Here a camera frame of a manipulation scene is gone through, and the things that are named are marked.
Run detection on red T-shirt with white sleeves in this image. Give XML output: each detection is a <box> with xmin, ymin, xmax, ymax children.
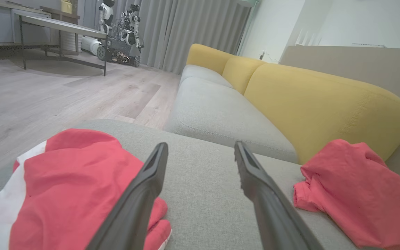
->
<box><xmin>293</xmin><ymin>139</ymin><xmax>400</xmax><ymax>250</ymax></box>

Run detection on white slatted rack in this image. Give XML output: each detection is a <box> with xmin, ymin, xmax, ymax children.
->
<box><xmin>295</xmin><ymin>29</ymin><xmax>323</xmax><ymax>46</ymax></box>

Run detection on white humanoid robot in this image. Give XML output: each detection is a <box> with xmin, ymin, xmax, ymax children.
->
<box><xmin>98</xmin><ymin>0</ymin><xmax>116</xmax><ymax>35</ymax></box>

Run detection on long grey sofa seat cushion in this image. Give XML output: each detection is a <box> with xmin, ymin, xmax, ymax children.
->
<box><xmin>164</xmin><ymin>77</ymin><xmax>298</xmax><ymax>164</ymax></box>

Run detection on white cylinder appliance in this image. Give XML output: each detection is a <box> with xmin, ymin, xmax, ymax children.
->
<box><xmin>81</xmin><ymin>36</ymin><xmax>102</xmax><ymax>56</ymax></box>

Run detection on wheeled robot with dark base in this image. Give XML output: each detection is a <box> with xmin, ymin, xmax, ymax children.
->
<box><xmin>97</xmin><ymin>4</ymin><xmax>145</xmax><ymax>68</ymax></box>

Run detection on beige wooden panel behind sofa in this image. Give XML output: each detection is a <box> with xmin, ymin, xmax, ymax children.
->
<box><xmin>279</xmin><ymin>45</ymin><xmax>400</xmax><ymax>192</ymax></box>

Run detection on short grey sofa seat cushion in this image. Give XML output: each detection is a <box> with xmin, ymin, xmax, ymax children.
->
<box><xmin>179</xmin><ymin>64</ymin><xmax>233</xmax><ymax>89</ymax></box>

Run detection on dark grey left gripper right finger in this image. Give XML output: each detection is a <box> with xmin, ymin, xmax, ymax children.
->
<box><xmin>235</xmin><ymin>141</ymin><xmax>325</xmax><ymax>250</ymax></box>

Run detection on dark-framed table with grey top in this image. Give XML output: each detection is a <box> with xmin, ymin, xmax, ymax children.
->
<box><xmin>19</xmin><ymin>15</ymin><xmax>109</xmax><ymax>77</ymax></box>

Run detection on red shorts with white trim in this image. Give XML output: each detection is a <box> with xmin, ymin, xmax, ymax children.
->
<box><xmin>0</xmin><ymin>128</ymin><xmax>172</xmax><ymax>250</ymax></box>

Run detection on large grey fabric sofa ottoman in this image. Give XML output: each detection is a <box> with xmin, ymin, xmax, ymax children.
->
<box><xmin>0</xmin><ymin>119</ymin><xmax>400</xmax><ymax>250</ymax></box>

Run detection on grey pleated curtain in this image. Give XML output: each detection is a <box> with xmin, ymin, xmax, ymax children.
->
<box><xmin>82</xmin><ymin>0</ymin><xmax>253</xmax><ymax>75</ymax></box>

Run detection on small yellow sofa back cushion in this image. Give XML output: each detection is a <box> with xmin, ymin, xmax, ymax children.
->
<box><xmin>186</xmin><ymin>43</ymin><xmax>236</xmax><ymax>75</ymax></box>

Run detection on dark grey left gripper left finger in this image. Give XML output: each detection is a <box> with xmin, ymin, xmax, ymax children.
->
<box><xmin>86</xmin><ymin>142</ymin><xmax>169</xmax><ymax>250</ymax></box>

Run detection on large yellow sofa back cushion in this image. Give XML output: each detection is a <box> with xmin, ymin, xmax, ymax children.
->
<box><xmin>243</xmin><ymin>64</ymin><xmax>400</xmax><ymax>164</ymax></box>

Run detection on medium yellow sofa back cushion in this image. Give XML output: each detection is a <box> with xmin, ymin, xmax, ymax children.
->
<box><xmin>222</xmin><ymin>56</ymin><xmax>267</xmax><ymax>95</ymax></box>

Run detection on dark wooden shelf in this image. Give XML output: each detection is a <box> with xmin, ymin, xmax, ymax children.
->
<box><xmin>40</xmin><ymin>6</ymin><xmax>81</xmax><ymax>56</ymax></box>

